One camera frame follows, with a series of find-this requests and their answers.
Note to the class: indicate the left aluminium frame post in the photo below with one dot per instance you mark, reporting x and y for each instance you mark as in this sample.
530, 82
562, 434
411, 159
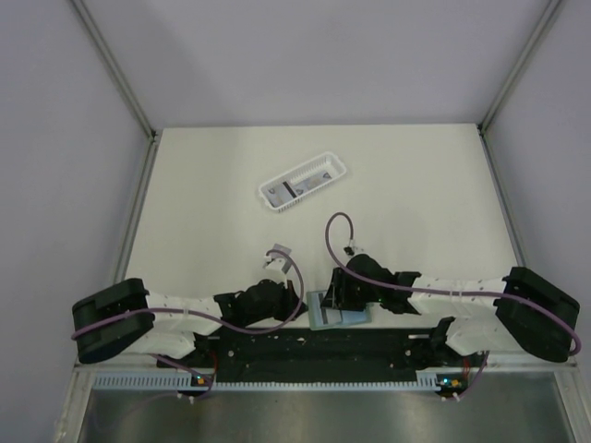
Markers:
112, 67

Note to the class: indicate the white cable duct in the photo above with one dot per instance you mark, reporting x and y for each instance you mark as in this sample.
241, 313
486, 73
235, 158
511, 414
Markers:
183, 381

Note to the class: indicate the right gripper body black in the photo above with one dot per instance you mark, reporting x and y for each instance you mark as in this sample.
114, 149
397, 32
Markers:
350, 295

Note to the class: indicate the card in basket left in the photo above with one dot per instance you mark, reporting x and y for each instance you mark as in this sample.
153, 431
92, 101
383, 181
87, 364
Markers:
280, 194

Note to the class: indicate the green card holder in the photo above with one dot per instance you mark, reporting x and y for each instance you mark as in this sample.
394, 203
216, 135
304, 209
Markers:
350, 319

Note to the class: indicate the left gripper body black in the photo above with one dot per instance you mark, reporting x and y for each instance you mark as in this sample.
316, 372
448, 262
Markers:
281, 309

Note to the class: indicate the aluminium frame post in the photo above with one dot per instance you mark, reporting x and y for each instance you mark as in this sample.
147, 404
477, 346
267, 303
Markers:
112, 67
543, 25

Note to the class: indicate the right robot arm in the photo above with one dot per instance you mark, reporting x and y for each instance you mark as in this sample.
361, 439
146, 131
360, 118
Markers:
518, 312

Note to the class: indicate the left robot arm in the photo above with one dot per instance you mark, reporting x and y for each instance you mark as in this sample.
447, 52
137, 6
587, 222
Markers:
127, 318

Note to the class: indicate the card with black stripe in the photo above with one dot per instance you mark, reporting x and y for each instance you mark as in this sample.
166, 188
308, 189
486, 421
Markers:
315, 300

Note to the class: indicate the card in basket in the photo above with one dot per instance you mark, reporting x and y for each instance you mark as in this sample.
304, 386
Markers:
280, 194
309, 184

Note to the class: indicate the white plastic basket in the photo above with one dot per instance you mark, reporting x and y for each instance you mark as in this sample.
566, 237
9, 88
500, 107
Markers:
293, 186

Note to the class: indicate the right aluminium frame post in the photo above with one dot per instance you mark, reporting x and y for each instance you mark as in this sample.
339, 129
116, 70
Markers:
543, 25

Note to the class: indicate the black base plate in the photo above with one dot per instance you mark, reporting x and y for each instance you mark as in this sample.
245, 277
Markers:
331, 355

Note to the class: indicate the card in basket right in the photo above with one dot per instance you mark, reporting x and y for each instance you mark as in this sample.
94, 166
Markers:
309, 184

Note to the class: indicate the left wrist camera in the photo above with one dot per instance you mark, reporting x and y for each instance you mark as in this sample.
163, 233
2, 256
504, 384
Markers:
276, 266

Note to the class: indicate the silver card with stripe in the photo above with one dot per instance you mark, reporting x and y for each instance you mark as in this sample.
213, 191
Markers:
331, 317

